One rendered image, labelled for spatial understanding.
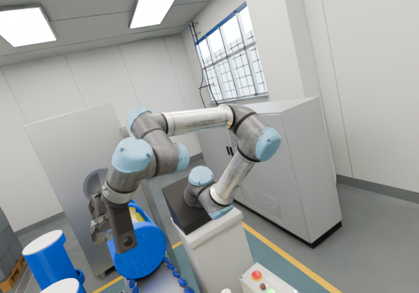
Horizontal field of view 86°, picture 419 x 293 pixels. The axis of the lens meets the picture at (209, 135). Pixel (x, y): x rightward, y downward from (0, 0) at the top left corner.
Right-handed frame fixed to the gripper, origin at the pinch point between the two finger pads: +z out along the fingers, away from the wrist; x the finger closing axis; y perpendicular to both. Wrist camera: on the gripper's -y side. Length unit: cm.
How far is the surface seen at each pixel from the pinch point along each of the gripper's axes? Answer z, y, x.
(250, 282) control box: 7, -32, -45
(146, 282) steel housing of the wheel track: 67, -1, -36
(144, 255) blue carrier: 57, 9, -37
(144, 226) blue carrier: 45, 19, -38
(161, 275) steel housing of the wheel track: 62, -3, -43
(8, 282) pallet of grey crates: 357, 146, 3
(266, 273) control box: 4, -33, -50
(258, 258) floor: 121, -26, -175
